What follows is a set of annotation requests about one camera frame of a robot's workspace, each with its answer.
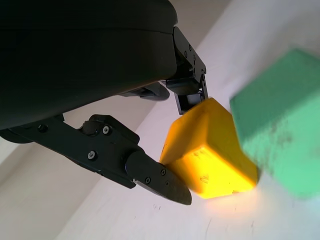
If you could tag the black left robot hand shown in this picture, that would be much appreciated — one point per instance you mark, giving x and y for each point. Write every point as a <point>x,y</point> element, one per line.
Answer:
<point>75,62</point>

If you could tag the yellow wooden block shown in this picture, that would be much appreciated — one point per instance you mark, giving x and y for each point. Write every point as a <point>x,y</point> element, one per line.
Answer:
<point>210,140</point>

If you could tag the green wooden block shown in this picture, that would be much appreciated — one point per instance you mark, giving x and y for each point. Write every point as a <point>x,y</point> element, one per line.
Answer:
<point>280,120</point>

